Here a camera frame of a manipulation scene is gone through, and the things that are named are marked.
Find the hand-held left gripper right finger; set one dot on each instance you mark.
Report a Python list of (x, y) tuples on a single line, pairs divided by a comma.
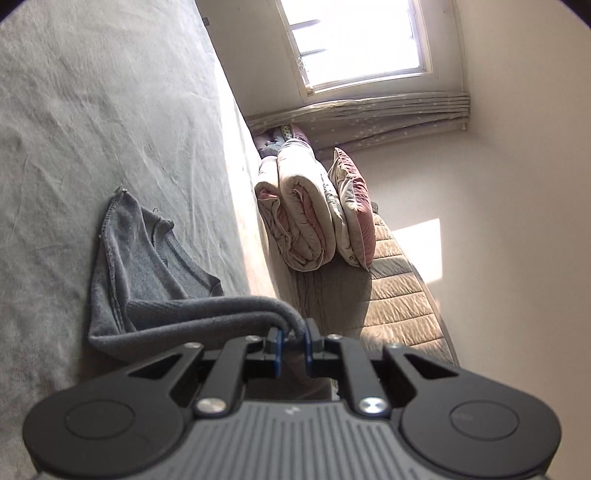
[(309, 353)]

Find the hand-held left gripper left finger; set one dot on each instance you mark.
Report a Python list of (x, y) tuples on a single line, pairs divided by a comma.
[(276, 353)]

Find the grey knit sweater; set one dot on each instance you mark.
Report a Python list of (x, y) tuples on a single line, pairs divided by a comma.
[(138, 267)]

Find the grey clothes pile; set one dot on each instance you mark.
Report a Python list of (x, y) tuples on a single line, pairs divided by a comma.
[(272, 143)]

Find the rolled beige pink quilt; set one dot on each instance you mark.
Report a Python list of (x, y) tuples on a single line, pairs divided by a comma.
[(300, 203)]

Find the beige pink pillow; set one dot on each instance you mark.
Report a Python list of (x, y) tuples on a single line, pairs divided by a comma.
[(355, 203)]

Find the grey patterned curtain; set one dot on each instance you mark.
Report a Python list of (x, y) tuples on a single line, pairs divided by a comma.
[(378, 120)]

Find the bed with grey sheet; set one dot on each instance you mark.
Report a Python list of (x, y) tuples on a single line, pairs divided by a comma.
[(92, 115)]

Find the window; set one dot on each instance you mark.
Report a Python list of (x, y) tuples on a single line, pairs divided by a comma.
[(355, 41)]

